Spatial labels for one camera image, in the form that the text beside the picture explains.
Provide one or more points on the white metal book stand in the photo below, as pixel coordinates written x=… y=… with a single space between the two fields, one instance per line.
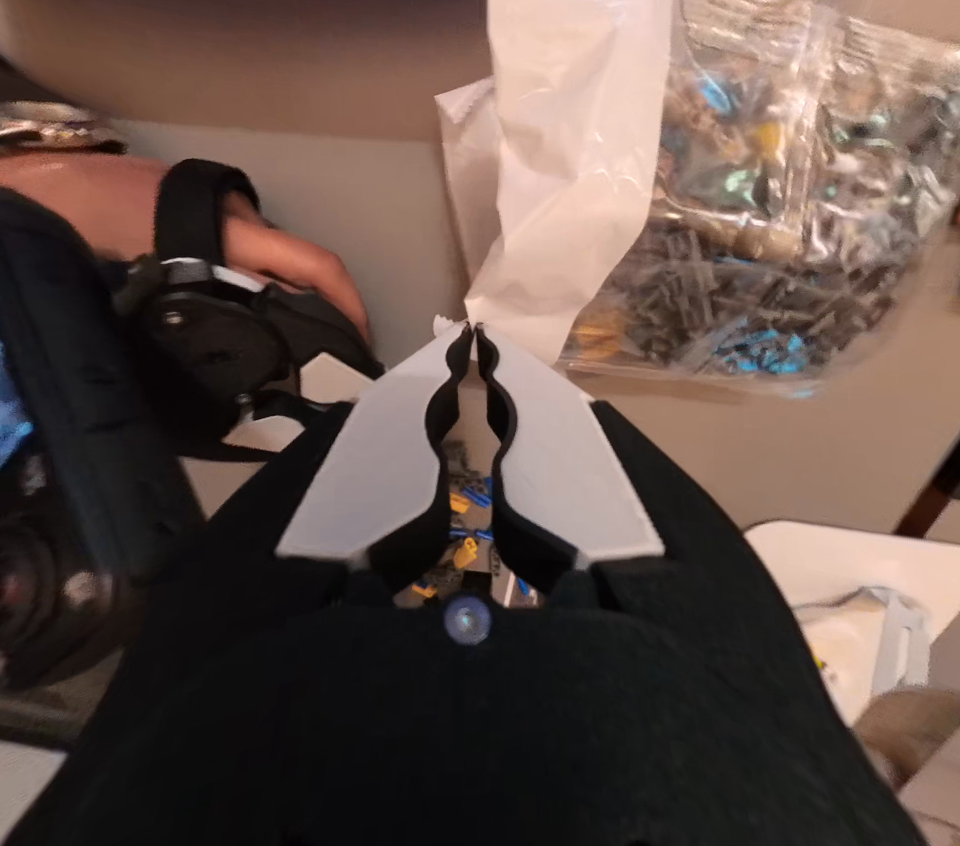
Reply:
x=825 y=561

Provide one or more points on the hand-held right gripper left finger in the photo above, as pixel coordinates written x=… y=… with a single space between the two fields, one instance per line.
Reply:
x=360 y=471

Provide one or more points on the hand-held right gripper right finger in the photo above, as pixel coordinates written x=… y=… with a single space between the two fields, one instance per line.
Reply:
x=577 y=471

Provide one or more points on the clear bag of grey pieces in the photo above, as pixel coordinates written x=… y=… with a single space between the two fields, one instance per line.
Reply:
x=787 y=224

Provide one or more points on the person's left hand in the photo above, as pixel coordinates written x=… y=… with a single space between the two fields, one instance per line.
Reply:
x=300 y=269

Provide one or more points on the pile of plastic building pieces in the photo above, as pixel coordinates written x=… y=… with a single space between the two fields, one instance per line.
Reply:
x=465 y=550

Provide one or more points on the white plastic bag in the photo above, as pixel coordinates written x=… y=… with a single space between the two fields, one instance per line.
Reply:
x=570 y=111
x=469 y=186

